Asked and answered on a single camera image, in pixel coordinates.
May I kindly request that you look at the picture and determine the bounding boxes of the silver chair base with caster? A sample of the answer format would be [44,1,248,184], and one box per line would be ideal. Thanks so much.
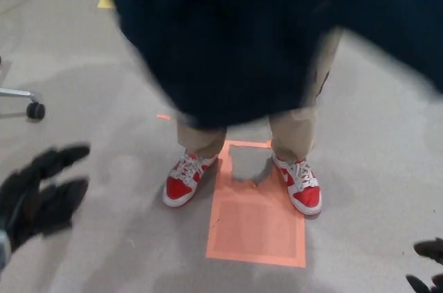
[0,87,46,121]

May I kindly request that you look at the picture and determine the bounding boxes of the orange square floor marking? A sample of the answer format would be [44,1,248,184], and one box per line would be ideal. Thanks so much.
[206,139,307,269]

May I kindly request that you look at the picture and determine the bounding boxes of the red white sneaker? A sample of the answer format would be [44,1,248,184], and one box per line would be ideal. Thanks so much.
[162,150,219,208]
[271,154,323,216]

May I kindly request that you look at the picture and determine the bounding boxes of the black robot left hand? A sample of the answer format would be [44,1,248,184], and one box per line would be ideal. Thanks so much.
[0,145,91,252]

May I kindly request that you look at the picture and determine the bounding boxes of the dark teal long coat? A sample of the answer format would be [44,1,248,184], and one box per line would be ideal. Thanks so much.
[98,0,443,132]

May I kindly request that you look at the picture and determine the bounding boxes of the beige trousers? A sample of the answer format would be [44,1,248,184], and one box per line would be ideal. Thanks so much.
[176,28,343,162]

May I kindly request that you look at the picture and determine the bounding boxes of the red white right sneaker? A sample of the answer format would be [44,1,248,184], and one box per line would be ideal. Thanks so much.
[162,150,219,208]

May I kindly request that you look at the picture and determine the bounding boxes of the red white left sneaker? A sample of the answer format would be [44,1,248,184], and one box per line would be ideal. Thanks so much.
[271,154,323,216]

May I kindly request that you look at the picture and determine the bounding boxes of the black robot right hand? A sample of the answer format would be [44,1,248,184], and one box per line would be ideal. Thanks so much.
[405,239,443,293]

